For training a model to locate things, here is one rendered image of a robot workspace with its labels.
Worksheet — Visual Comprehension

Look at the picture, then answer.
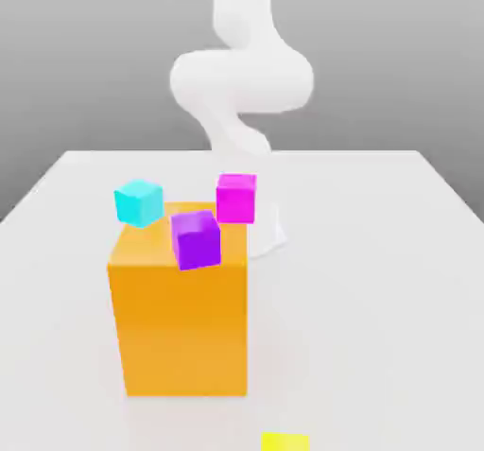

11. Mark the large orange box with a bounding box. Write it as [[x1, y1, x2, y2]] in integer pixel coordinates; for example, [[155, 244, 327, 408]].
[[107, 200, 250, 398]]

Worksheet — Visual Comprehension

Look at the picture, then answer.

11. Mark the small magenta cube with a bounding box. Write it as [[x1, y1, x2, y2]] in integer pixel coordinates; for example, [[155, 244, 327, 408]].
[[216, 172, 258, 225]]

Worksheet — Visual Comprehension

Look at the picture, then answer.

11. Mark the small cyan cube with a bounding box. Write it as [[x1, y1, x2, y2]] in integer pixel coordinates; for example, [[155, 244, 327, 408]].
[[113, 179, 165, 230]]

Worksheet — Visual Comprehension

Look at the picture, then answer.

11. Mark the small yellow cube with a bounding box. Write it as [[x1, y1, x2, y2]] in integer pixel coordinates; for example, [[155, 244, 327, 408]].
[[260, 432, 311, 451]]

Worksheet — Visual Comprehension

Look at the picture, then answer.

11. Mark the small purple cube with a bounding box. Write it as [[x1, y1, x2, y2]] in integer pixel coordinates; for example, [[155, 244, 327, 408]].
[[170, 209, 222, 272]]

